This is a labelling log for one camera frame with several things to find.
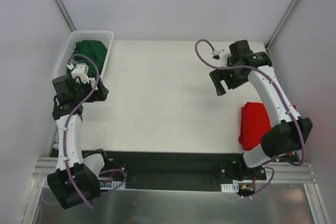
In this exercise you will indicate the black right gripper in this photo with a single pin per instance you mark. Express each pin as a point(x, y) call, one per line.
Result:
point(219, 79)

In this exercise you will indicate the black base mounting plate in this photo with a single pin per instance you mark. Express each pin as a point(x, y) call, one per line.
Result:
point(198, 182)

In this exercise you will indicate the white plastic basket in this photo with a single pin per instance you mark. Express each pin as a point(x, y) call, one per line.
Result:
point(104, 36)

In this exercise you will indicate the left aluminium frame post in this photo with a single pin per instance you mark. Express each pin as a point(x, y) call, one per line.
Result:
point(63, 9)

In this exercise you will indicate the left white cable duct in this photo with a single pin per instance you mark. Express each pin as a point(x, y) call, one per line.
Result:
point(109, 185)

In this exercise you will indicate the green t shirt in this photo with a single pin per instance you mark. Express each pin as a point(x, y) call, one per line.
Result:
point(93, 49)

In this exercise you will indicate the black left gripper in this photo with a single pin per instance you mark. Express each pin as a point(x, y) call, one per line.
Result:
point(97, 92)

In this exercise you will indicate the right aluminium frame post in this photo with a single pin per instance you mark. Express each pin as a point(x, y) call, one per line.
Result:
point(281, 24)

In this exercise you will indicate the red t shirt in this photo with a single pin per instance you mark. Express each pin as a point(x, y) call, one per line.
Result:
point(254, 124)

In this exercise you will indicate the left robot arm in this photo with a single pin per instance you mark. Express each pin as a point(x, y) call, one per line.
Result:
point(75, 179)

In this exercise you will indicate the right white cable duct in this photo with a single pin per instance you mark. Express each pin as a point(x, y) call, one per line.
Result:
point(230, 188)

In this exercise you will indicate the white cable duct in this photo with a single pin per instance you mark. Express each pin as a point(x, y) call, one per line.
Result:
point(230, 188)
point(109, 185)

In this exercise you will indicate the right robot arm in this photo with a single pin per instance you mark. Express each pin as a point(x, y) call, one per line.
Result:
point(288, 129)

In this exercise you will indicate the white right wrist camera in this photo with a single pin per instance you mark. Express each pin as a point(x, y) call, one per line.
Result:
point(216, 54)

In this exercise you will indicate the aluminium frame post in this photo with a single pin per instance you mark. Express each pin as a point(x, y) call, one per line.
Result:
point(63, 9)
point(281, 24)

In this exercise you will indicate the aluminium front rail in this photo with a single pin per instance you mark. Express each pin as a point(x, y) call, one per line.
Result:
point(288, 172)

